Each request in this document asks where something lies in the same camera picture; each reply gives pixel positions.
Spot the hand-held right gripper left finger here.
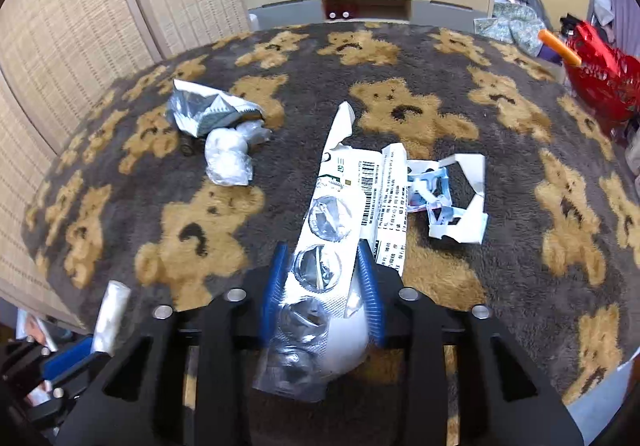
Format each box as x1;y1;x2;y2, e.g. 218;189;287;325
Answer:
55;241;292;446

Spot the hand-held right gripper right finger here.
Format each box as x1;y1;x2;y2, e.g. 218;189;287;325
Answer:
355;245;584;446

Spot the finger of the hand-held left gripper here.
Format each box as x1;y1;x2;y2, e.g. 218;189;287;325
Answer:
0;334;53;380
42;336;113;400

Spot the silver blister pack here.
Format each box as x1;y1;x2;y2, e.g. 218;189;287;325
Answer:
252;190;382;403

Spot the white green medicine box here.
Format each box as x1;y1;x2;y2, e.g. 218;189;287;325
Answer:
295;101;409;278

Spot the torn white carton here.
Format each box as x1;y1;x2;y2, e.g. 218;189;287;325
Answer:
406;153;489;245

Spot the bear-print brown blanket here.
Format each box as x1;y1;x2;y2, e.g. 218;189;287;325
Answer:
22;20;640;446

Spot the clear plastic bag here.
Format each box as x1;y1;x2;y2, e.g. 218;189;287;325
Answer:
203;121;274;187

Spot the silver foil packet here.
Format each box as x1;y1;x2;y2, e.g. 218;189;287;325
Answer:
165;78;266;137

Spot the green patterned cloth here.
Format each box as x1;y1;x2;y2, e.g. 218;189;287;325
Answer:
472;3;544;58

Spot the woven folding screen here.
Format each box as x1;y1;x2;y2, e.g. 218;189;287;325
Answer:
0;0;252;333

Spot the red basket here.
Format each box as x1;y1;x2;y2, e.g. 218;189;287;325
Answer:
562;13;640;138

